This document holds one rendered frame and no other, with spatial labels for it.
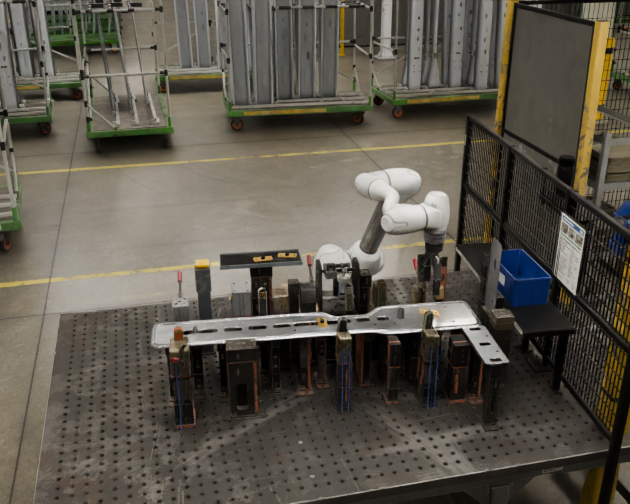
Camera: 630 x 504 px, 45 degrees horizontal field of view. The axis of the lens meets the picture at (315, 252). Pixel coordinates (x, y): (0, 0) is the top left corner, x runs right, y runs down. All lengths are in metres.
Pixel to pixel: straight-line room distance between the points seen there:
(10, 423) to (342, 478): 2.29
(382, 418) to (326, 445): 0.29
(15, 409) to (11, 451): 0.38
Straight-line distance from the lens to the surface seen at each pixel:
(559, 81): 5.33
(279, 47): 10.20
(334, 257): 3.89
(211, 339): 3.11
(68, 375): 3.59
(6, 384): 4.94
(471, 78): 11.24
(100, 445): 3.12
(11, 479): 4.21
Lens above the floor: 2.58
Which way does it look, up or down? 24 degrees down
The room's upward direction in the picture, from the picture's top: straight up
